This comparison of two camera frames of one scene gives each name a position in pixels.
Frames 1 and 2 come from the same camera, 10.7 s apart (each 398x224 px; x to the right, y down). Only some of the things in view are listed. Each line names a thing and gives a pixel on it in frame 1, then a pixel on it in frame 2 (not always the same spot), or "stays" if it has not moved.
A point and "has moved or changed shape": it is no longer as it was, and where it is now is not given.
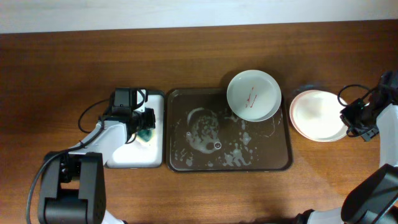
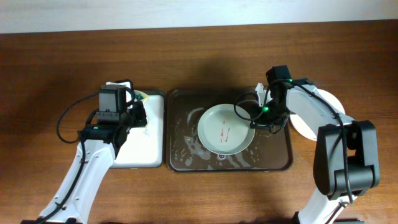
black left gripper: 148,119 -> 138,114
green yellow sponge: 145,134 has moved or changed shape
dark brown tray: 203,134 stays
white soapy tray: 137,153 stays
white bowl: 254,95 -> 221,130
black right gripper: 354,116 -> 264,123
